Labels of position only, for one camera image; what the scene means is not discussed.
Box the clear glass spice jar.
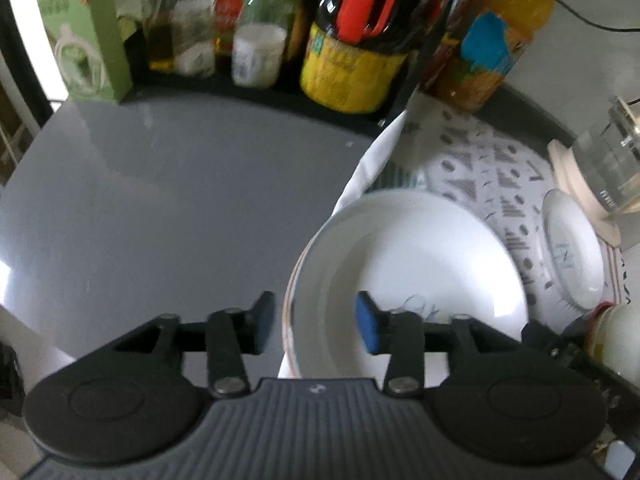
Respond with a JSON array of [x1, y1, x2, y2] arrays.
[[167, 0, 217, 78]]

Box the yellow oil bottle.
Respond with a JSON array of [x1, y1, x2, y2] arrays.
[[142, 0, 176, 73]]

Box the green cap sauce bottle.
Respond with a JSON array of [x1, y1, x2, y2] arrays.
[[212, 0, 248, 58]]

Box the yellow label jar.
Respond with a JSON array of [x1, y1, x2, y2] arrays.
[[299, 0, 421, 115]]

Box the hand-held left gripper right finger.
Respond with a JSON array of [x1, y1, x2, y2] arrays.
[[355, 291, 526, 395]]

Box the large white bowl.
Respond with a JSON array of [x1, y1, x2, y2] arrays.
[[300, 191, 529, 378]]

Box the orange juice bottle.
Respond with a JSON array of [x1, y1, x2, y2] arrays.
[[440, 0, 558, 113]]

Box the patterned fringed table cloth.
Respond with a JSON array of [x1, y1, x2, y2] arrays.
[[280, 95, 640, 378]]

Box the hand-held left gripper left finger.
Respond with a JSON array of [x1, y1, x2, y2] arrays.
[[100, 291, 276, 397]]

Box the glass kettle with cream lid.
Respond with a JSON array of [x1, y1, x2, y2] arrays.
[[570, 95, 640, 213]]

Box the black metal spice rack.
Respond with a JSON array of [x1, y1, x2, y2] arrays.
[[117, 0, 481, 126]]

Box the white plate with red rim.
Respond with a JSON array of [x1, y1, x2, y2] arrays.
[[282, 240, 321, 378]]

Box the green cardboard box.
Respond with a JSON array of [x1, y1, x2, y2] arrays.
[[37, 0, 133, 105]]

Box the white cap spice jar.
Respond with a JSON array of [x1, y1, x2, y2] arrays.
[[231, 25, 288, 90]]

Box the plain white deep plate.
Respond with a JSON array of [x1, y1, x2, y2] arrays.
[[541, 189, 606, 311]]

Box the clear bottle with white cap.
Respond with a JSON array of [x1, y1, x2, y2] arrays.
[[239, 0, 297, 36]]

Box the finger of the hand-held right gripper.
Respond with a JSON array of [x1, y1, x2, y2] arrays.
[[521, 315, 608, 377]]

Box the black power cable with plug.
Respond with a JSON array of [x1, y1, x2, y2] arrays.
[[552, 0, 640, 33]]

